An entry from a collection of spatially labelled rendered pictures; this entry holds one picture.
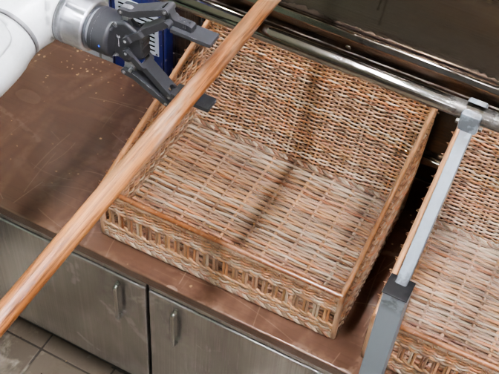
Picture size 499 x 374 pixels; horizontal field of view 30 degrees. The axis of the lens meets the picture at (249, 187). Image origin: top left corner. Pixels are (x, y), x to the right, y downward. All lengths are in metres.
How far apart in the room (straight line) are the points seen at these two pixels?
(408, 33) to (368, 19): 0.09
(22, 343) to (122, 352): 0.37
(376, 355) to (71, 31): 0.76
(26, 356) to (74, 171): 0.62
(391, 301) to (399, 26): 0.64
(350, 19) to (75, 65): 0.77
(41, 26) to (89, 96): 0.79
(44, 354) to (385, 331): 1.19
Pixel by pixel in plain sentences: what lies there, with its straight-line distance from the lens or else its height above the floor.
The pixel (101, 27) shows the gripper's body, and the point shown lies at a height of 1.22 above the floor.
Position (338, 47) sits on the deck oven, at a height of 0.86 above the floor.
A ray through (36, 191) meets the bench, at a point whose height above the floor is 0.58.
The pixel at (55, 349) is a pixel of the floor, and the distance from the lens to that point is 2.56.
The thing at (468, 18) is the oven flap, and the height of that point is 1.04.
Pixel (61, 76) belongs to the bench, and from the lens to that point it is 2.37.
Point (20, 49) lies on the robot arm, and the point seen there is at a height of 1.20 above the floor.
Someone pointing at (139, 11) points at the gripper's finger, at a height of 1.27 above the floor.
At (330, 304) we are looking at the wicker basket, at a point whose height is 0.69.
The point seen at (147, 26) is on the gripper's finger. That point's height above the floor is 1.24.
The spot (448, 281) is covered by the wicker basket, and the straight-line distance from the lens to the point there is 2.02.
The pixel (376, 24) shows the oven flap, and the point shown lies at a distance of 1.94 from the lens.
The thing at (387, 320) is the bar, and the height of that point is 0.88.
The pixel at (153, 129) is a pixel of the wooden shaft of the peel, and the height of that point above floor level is 1.21.
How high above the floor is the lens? 2.19
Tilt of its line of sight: 49 degrees down
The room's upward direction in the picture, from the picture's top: 5 degrees clockwise
